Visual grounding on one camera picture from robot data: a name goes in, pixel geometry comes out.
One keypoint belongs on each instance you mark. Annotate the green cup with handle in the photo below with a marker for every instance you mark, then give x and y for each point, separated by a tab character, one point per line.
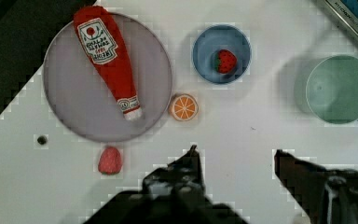
327	88

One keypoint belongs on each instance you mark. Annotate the small red toy strawberry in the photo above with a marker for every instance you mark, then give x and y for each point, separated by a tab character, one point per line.
225	61

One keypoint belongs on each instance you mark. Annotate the toy orange slice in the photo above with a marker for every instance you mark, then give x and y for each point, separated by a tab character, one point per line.
184	107

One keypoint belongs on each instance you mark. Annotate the blue bowl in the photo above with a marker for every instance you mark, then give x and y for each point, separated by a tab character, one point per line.
213	39

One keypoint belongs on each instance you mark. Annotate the grey round plate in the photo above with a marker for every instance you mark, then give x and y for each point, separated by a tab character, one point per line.
81	100

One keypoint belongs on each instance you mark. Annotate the red plush ketchup bottle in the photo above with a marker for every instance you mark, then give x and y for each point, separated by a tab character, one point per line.
103	44

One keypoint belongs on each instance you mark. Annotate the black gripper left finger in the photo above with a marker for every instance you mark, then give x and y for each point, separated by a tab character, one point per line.
179	183

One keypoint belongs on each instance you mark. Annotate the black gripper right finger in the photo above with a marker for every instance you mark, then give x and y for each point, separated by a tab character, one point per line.
328	196

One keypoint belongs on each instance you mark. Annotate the pink plush strawberry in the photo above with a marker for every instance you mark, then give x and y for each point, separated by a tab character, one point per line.
110	162

